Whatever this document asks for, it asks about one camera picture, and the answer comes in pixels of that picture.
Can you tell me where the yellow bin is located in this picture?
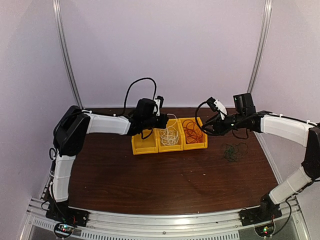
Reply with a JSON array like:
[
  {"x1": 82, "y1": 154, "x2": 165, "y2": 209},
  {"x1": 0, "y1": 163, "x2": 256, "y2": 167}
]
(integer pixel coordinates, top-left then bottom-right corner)
[
  {"x1": 131, "y1": 129, "x2": 159, "y2": 155},
  {"x1": 156, "y1": 118, "x2": 184, "y2": 153},
  {"x1": 178, "y1": 117, "x2": 208, "y2": 151}
]

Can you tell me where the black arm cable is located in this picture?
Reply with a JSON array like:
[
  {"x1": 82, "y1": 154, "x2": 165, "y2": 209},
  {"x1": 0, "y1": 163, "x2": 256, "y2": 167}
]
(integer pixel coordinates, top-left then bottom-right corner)
[
  {"x1": 117, "y1": 77, "x2": 158, "y2": 117},
  {"x1": 194, "y1": 99, "x2": 320, "y2": 221}
]

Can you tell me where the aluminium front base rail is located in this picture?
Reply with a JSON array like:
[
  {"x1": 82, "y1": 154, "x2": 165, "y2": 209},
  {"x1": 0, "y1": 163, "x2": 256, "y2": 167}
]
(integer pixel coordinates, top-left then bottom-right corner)
[{"x1": 17, "y1": 198, "x2": 311, "y2": 240}]

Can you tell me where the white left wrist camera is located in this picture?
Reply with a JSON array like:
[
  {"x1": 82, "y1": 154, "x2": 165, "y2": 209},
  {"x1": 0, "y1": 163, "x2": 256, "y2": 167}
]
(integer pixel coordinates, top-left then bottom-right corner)
[{"x1": 153, "y1": 95, "x2": 164, "y2": 117}]

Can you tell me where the right circuit board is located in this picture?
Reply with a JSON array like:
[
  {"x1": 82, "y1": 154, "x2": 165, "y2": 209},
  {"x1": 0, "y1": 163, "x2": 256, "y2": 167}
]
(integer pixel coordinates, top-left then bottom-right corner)
[{"x1": 254, "y1": 223, "x2": 275, "y2": 238}]

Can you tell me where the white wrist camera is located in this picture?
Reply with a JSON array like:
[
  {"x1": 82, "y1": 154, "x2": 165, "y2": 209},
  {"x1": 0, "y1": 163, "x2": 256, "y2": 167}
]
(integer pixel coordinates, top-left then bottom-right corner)
[
  {"x1": 206, "y1": 97, "x2": 228, "y2": 120},
  {"x1": 153, "y1": 95, "x2": 164, "y2": 117}
]

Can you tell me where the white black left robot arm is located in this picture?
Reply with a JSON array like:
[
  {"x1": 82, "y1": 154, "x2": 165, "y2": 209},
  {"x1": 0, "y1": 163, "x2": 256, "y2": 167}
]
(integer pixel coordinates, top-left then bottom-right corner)
[{"x1": 48, "y1": 96, "x2": 169, "y2": 222}]

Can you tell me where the yellow bin left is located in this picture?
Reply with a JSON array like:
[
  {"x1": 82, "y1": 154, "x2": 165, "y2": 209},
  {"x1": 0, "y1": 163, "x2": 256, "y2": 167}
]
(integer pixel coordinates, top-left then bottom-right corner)
[{"x1": 131, "y1": 129, "x2": 159, "y2": 155}]

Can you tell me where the aluminium corner post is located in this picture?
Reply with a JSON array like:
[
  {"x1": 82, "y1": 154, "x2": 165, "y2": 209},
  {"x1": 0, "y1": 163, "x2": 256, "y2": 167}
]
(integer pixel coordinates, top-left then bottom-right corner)
[
  {"x1": 247, "y1": 0, "x2": 273, "y2": 94},
  {"x1": 52, "y1": 0, "x2": 84, "y2": 109}
]

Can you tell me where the yellow bin right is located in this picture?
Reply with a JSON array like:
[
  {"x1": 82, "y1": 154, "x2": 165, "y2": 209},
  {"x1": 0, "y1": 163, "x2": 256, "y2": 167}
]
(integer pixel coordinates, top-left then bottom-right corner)
[{"x1": 178, "y1": 117, "x2": 208, "y2": 151}]

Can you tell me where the left circuit board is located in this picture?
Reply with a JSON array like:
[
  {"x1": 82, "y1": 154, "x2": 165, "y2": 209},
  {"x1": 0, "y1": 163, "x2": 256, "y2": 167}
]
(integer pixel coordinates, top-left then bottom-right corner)
[{"x1": 53, "y1": 222, "x2": 77, "y2": 239}]

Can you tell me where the yellow bin middle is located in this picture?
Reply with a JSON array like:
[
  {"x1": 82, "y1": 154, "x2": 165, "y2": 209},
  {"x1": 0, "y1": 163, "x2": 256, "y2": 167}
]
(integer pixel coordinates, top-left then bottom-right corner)
[{"x1": 156, "y1": 118, "x2": 184, "y2": 153}]

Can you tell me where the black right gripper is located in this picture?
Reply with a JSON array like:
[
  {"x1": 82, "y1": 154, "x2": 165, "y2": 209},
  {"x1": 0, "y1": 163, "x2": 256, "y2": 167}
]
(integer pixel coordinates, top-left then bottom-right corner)
[{"x1": 202, "y1": 111, "x2": 246, "y2": 136}]

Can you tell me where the aluminium left corner post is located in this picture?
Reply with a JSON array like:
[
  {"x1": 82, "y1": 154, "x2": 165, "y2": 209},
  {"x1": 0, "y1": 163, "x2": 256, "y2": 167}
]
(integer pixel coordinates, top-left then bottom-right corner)
[{"x1": 52, "y1": 0, "x2": 84, "y2": 109}]

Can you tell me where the thin red cable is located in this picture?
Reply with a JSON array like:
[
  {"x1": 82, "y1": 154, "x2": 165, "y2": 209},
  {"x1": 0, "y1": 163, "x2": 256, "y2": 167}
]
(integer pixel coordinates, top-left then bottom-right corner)
[{"x1": 180, "y1": 119, "x2": 206, "y2": 145}]

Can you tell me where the thick red cable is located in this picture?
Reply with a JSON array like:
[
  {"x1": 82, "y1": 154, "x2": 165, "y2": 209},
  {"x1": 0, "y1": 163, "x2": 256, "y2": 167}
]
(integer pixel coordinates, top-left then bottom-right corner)
[{"x1": 180, "y1": 119, "x2": 206, "y2": 145}]

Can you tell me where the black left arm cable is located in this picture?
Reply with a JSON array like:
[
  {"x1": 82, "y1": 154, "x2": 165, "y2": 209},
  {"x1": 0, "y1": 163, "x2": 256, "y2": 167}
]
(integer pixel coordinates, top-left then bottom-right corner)
[{"x1": 117, "y1": 77, "x2": 158, "y2": 117}]

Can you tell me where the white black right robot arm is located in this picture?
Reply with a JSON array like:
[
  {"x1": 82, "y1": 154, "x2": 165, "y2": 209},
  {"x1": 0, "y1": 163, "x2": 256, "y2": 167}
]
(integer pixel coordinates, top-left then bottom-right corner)
[{"x1": 199, "y1": 93, "x2": 320, "y2": 225}]

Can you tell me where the circuit board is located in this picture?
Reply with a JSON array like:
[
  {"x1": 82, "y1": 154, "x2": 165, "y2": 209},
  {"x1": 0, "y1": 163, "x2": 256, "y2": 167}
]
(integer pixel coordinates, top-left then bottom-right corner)
[
  {"x1": 53, "y1": 222, "x2": 77, "y2": 239},
  {"x1": 254, "y1": 223, "x2": 275, "y2": 238}
]

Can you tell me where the aluminium right corner post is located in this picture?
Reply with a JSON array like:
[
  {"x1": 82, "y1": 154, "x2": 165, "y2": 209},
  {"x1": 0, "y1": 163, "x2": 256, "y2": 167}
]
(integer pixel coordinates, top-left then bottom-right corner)
[{"x1": 247, "y1": 0, "x2": 273, "y2": 94}]

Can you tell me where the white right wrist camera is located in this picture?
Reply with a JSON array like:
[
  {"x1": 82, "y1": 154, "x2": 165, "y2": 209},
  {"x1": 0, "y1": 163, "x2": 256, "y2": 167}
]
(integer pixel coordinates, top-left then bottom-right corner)
[{"x1": 206, "y1": 97, "x2": 228, "y2": 120}]

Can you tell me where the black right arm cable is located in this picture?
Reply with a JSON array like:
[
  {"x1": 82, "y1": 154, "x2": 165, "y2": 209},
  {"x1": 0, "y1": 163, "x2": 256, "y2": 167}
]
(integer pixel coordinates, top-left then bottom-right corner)
[{"x1": 194, "y1": 99, "x2": 320, "y2": 221}]

